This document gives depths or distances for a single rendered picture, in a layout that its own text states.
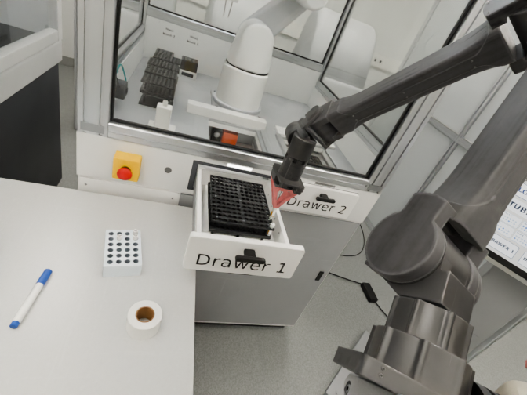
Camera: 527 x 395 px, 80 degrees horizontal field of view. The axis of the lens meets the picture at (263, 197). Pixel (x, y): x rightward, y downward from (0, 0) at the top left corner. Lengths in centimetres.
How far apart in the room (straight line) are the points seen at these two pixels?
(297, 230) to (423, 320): 95
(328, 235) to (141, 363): 84
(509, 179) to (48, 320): 79
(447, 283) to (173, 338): 58
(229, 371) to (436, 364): 137
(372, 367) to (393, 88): 48
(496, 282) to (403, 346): 113
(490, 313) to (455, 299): 115
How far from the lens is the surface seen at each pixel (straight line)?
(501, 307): 147
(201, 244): 74
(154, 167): 102
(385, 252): 35
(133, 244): 88
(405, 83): 63
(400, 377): 30
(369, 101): 66
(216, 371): 161
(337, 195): 115
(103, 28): 91
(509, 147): 41
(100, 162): 105
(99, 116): 99
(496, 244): 128
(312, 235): 127
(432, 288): 33
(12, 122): 161
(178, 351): 75
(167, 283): 85
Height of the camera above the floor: 142
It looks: 32 degrees down
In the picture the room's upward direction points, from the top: 22 degrees clockwise
